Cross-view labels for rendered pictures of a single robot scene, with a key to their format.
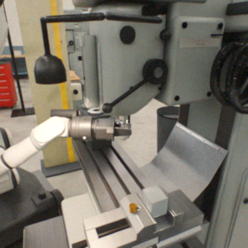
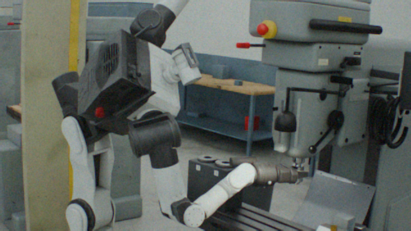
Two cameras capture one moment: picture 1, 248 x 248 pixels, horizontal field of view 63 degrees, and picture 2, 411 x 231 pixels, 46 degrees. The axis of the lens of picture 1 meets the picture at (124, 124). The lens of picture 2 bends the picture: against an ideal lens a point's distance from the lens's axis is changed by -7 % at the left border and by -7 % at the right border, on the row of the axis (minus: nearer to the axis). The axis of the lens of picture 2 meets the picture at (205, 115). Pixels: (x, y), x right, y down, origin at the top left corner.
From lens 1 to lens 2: 1.36 m
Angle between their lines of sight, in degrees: 23
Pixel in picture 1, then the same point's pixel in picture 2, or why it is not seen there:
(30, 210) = not seen: outside the picture
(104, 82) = (302, 129)
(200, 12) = (358, 76)
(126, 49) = (321, 104)
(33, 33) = (41, 48)
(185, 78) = (351, 124)
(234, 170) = (381, 204)
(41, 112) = (36, 181)
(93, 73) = not seen: hidden behind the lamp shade
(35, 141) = (231, 187)
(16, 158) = (213, 206)
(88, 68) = not seen: hidden behind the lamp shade
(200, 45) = (359, 99)
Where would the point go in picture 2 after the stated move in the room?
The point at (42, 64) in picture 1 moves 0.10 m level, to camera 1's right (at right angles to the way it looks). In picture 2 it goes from (289, 118) to (316, 118)
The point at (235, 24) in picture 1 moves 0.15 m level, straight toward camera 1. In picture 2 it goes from (374, 82) to (383, 86)
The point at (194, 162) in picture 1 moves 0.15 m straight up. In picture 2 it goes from (346, 205) to (350, 172)
